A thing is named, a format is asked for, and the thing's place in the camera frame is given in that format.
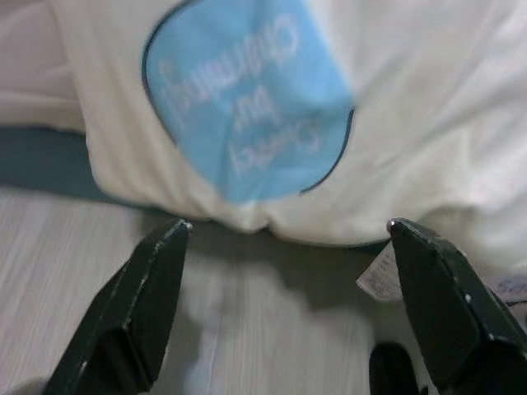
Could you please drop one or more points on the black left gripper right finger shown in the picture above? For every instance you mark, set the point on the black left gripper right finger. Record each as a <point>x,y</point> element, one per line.
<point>444,308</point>

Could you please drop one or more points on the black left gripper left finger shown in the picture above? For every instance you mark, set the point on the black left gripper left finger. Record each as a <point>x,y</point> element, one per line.
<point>131,308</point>

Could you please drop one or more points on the white blanket care label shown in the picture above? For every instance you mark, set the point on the white blanket care label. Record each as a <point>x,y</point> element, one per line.
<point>376,275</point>

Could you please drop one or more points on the cream cartoon print blanket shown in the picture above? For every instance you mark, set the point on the cream cartoon print blanket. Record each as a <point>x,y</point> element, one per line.
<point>411,123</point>

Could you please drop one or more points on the beige sheeted mattress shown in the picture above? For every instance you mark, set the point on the beige sheeted mattress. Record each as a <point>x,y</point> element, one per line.
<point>29,61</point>

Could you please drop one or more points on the blue upholstered bed frame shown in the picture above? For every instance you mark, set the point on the blue upholstered bed frame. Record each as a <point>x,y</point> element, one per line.
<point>41,160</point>

